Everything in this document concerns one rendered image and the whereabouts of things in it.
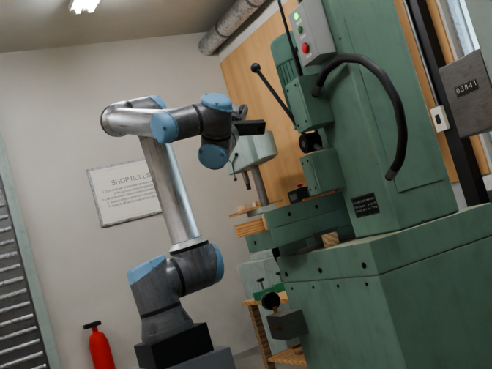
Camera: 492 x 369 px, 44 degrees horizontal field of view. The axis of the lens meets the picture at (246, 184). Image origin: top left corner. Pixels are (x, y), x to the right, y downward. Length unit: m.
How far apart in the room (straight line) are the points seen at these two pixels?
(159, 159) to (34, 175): 2.61
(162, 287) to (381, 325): 0.83
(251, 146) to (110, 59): 1.53
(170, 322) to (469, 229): 1.03
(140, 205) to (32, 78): 1.25
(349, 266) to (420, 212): 0.24
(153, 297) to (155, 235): 2.75
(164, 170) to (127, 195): 2.64
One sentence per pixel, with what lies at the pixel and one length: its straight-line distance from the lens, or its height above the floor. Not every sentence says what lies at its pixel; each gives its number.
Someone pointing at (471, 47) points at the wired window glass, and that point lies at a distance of 3.48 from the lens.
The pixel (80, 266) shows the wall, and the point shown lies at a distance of 4.74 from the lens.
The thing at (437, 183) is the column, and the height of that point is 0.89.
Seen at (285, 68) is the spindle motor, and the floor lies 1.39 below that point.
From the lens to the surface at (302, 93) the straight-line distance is 1.80.
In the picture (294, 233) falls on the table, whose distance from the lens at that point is 1.93.
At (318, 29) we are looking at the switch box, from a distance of 1.76.
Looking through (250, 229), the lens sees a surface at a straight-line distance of 1.91.
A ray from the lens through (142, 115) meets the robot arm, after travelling 1.90.
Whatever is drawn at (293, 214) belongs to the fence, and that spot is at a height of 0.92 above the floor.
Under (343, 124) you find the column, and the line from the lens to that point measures 1.79.
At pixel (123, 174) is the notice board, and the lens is 4.90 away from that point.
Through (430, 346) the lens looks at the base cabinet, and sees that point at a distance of 1.72.
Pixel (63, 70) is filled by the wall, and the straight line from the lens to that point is 5.06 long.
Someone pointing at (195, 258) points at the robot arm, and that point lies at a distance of 2.23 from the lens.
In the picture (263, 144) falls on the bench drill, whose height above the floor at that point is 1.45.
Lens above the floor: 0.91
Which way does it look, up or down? 4 degrees up
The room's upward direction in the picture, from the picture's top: 16 degrees counter-clockwise
